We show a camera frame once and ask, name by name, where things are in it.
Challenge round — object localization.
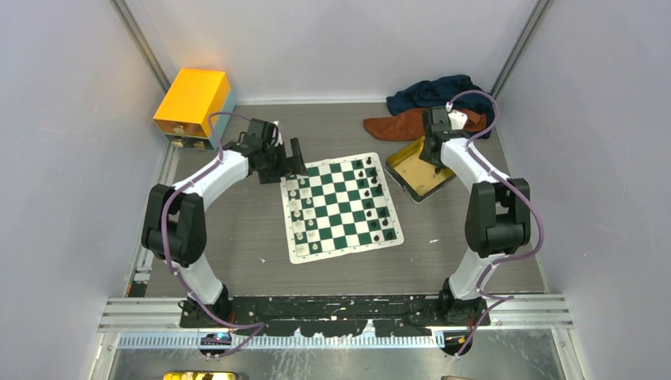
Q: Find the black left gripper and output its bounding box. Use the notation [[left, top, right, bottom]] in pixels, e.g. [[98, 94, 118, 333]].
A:
[[260, 138, 309, 184]]

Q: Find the gold metal tin tray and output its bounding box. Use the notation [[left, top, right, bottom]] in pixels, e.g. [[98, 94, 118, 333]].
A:
[[385, 137, 455, 203]]

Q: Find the green white chess mat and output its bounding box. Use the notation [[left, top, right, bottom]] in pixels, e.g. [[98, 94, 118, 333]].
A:
[[280, 152, 404, 264]]

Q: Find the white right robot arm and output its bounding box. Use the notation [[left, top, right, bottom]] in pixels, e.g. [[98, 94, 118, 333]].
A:
[[419, 106, 531, 325]]

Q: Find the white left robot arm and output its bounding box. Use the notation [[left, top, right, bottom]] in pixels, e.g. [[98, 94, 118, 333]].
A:
[[141, 119, 308, 327]]

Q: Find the orange brown cloth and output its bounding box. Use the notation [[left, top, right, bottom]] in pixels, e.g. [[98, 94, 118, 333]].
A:
[[363, 108, 487, 142]]

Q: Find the dark blue cloth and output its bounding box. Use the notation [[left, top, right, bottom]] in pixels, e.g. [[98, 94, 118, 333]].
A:
[[386, 74, 495, 131]]

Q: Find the yellow teal drawer box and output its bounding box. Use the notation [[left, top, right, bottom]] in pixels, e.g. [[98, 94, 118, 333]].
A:
[[154, 68, 237, 151]]

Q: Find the aluminium wall rail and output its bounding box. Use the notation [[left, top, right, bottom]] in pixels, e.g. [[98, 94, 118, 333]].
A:
[[491, 0, 554, 99], [109, 0, 171, 93]]

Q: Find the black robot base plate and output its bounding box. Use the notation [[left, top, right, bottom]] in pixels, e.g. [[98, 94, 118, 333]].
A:
[[178, 294, 487, 337]]

